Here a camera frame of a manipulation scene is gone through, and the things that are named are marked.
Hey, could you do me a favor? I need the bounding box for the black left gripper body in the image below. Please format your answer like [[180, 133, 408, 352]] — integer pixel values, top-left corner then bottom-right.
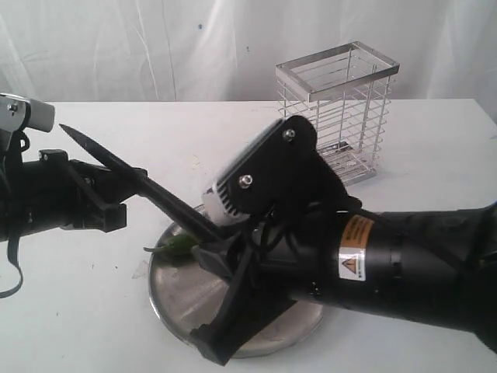
[[1, 149, 137, 241]]

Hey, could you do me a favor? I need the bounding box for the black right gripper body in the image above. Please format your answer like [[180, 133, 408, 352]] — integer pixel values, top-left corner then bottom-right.
[[228, 201, 349, 312]]

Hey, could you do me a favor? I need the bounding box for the green cucumber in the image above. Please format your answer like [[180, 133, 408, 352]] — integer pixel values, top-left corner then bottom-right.
[[143, 234, 198, 259]]

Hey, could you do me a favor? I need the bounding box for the black knife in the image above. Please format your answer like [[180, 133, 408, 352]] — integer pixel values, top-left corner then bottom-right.
[[59, 124, 225, 242]]

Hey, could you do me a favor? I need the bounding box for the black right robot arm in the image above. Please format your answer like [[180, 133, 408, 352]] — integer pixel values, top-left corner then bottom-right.
[[189, 204, 496, 365]]

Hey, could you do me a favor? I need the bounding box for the round steel plate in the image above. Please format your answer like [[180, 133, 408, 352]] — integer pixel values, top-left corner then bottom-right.
[[148, 253, 324, 359]]

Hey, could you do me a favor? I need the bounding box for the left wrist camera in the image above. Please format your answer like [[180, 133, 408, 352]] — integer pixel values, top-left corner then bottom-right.
[[1, 92, 55, 152]]

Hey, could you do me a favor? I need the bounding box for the chrome wire utensil holder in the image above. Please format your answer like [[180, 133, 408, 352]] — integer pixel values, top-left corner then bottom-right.
[[275, 41, 400, 185]]

